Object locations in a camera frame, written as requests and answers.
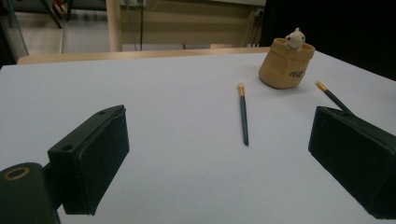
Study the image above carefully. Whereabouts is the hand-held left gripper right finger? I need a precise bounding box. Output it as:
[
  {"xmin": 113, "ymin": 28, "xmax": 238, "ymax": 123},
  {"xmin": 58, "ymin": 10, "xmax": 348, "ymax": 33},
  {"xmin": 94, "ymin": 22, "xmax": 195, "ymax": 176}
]
[{"xmin": 307, "ymin": 105, "xmax": 396, "ymax": 220}]

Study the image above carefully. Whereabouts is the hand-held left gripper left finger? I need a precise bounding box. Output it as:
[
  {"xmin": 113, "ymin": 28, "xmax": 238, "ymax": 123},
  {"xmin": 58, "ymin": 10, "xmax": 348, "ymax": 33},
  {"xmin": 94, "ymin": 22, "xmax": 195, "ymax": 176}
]
[{"xmin": 47, "ymin": 105, "xmax": 131, "ymax": 217}]

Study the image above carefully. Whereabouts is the dark blue pencil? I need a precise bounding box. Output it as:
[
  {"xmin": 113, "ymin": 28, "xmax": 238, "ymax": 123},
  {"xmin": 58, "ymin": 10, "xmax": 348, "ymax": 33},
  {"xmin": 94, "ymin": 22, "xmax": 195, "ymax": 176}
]
[{"xmin": 315, "ymin": 80, "xmax": 355, "ymax": 116}]

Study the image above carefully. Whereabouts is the tan fabric pen holder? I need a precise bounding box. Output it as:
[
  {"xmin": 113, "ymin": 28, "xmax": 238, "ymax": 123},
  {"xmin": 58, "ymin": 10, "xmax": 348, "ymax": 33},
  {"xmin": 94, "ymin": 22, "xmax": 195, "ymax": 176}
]
[{"xmin": 258, "ymin": 37, "xmax": 316, "ymax": 91}]

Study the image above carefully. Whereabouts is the dark-handled brush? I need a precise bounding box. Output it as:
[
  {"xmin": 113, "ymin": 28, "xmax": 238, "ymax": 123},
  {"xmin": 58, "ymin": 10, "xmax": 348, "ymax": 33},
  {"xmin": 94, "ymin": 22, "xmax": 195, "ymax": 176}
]
[{"xmin": 237, "ymin": 82, "xmax": 250, "ymax": 147}]

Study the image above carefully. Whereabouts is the wooden table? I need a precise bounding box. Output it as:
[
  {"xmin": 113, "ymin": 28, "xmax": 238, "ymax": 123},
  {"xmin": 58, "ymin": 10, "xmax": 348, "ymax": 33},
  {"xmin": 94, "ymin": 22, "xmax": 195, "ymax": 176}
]
[{"xmin": 17, "ymin": 46, "xmax": 271, "ymax": 65}]

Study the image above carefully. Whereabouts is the white table board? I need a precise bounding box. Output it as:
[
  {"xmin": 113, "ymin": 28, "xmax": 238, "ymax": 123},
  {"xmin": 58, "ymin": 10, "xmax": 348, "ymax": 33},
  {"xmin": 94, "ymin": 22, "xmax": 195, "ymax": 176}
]
[{"xmin": 0, "ymin": 50, "xmax": 396, "ymax": 224}]

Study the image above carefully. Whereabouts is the black curtain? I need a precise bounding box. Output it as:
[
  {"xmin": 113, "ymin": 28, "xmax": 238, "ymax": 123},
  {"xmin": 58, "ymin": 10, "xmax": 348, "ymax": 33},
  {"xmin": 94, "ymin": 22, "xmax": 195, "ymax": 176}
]
[{"xmin": 260, "ymin": 0, "xmax": 396, "ymax": 82}]

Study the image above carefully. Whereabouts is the small white plush toy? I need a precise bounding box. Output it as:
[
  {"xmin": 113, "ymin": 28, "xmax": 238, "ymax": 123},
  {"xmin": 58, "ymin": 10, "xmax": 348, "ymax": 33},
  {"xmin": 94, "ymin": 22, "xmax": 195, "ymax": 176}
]
[{"xmin": 284, "ymin": 27, "xmax": 306, "ymax": 52}]

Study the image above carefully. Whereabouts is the black metal stand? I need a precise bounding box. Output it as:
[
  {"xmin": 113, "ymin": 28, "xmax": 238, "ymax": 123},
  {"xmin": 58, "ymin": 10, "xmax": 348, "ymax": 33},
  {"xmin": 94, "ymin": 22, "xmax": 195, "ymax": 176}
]
[{"xmin": 39, "ymin": 0, "xmax": 75, "ymax": 30}]

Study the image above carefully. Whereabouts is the light wooden desk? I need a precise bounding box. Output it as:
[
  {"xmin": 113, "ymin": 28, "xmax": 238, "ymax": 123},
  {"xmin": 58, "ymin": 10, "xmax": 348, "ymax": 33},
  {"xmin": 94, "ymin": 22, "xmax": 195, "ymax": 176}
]
[{"xmin": 106, "ymin": 0, "xmax": 267, "ymax": 53}]

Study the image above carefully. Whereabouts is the black hanging cable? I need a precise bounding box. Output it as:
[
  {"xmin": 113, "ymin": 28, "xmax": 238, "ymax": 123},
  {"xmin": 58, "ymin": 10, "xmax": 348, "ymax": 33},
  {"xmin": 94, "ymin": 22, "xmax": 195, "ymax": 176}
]
[{"xmin": 138, "ymin": 0, "xmax": 145, "ymax": 51}]

